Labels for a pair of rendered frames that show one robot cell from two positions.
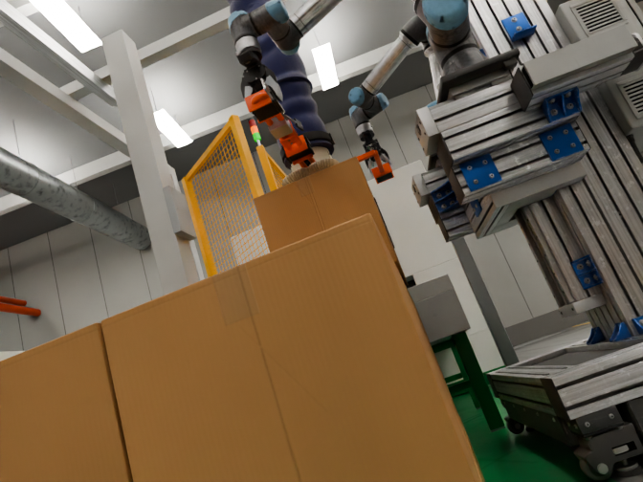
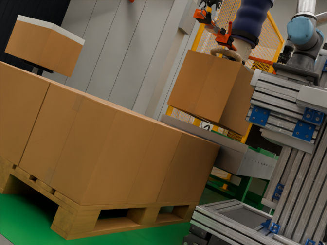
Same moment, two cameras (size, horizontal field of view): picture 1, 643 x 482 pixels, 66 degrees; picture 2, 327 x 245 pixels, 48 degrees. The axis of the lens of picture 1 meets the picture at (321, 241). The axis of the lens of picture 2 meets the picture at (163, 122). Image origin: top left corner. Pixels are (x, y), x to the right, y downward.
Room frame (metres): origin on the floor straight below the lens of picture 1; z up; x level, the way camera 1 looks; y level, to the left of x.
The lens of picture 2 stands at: (-0.64, -0.77, 0.57)
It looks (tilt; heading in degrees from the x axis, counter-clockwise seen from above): 1 degrees down; 22
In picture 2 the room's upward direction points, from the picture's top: 21 degrees clockwise
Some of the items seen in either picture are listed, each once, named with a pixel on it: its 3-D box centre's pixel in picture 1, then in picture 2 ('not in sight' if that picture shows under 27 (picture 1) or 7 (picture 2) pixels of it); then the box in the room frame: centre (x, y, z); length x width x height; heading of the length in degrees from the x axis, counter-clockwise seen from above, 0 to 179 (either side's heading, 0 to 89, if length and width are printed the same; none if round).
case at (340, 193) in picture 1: (338, 246); (218, 95); (1.91, -0.06, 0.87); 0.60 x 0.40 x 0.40; 172
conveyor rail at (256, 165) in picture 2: not in sight; (275, 170); (2.98, -0.54, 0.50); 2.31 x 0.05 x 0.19; 172
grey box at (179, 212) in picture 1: (180, 213); (189, 17); (2.74, 0.75, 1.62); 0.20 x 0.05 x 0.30; 172
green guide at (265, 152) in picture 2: not in sight; (280, 161); (3.34, -0.53, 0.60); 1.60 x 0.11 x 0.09; 172
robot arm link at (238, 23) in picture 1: (243, 31); not in sight; (1.33, 0.01, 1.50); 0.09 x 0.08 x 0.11; 75
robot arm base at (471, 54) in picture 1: (466, 71); (300, 64); (1.31, -0.57, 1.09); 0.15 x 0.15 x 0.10
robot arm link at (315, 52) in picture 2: (450, 38); (308, 43); (1.30, -0.57, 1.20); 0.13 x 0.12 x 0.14; 165
